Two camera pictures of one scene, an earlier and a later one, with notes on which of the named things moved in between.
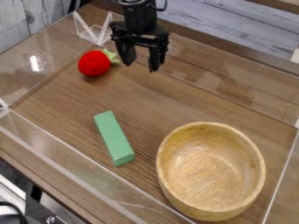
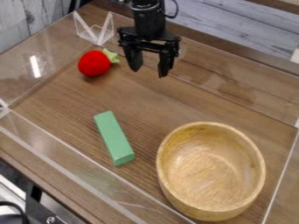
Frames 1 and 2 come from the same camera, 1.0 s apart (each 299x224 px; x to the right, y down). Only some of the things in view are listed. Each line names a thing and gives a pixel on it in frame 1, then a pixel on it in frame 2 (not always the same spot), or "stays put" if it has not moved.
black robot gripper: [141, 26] to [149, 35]
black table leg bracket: [37, 213] stays put
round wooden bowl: [210, 171] stays put
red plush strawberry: [94, 62] stays put
